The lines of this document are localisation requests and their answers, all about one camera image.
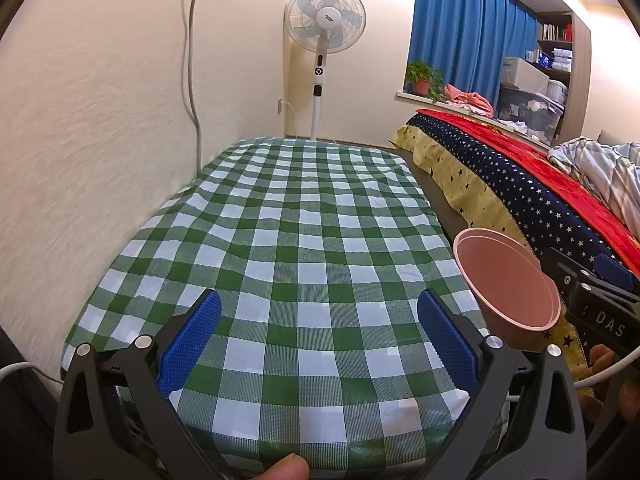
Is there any wooden bookshelf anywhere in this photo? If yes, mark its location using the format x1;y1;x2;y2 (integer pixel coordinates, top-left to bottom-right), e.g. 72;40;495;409
535;9;574;107

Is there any pink clothes pile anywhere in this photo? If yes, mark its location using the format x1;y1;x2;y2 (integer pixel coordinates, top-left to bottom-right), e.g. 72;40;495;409
442;83;494;116

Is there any pink plastic bin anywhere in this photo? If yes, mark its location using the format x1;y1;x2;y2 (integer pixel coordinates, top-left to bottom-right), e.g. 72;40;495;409
452;227;562;352

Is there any red blanket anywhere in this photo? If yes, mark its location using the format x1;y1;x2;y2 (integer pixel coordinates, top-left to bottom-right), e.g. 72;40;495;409
415;108;640;252

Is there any white standing fan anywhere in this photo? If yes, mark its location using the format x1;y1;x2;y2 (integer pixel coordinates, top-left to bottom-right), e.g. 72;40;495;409
283;0;367;142

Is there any navy star blanket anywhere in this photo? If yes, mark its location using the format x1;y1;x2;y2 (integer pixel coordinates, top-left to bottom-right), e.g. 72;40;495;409
402;112;640;362

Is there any person's right hand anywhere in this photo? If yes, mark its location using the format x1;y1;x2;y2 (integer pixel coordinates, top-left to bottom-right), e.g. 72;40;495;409
576;344;640;427

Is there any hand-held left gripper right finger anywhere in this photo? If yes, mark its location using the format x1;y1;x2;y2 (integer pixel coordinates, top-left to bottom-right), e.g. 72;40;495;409
416;289;587;480

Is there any potted green plant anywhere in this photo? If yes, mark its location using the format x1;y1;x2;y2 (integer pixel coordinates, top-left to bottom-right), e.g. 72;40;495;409
405;60;445;102

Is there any pale striped quilt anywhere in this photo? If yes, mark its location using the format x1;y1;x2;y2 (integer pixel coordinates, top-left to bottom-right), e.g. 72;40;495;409
547;137;640;222

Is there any blue curtain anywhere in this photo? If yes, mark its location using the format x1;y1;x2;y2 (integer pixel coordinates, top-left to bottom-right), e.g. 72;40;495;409
407;0;542;112

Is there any grey wall cable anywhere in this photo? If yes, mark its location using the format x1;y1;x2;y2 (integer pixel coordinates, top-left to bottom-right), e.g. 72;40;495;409
180;0;204;172

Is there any white box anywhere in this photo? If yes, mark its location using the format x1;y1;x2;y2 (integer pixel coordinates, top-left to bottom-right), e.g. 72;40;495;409
501;56;551;94

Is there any white fan cord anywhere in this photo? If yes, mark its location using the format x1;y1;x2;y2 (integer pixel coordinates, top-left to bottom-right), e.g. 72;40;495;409
279;101;335;143

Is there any white cable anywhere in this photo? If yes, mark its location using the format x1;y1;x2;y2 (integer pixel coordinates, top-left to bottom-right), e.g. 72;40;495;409
0;362;32;382
574;364;627;389

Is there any green checkered tablecloth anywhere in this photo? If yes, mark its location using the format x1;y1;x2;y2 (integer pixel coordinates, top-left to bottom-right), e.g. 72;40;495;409
61;136;512;477

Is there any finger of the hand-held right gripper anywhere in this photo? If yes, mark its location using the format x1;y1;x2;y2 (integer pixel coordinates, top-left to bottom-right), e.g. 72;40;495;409
594;254;640;297
540;246;602;317

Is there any yellow star bed skirt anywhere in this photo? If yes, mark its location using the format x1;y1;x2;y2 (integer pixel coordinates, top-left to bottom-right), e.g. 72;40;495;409
389;124;592;377

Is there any person's left hand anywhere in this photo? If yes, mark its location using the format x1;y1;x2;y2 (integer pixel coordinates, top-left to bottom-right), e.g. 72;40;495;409
262;453;311;480

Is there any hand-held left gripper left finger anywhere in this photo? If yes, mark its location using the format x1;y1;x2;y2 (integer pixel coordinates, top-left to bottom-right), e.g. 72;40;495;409
52;289;223;480

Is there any clear storage box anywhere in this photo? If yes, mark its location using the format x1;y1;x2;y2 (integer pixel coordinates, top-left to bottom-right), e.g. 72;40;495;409
498;82;569;139

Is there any white windowsill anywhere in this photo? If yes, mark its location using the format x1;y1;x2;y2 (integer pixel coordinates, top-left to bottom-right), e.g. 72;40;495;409
394;89;502;122

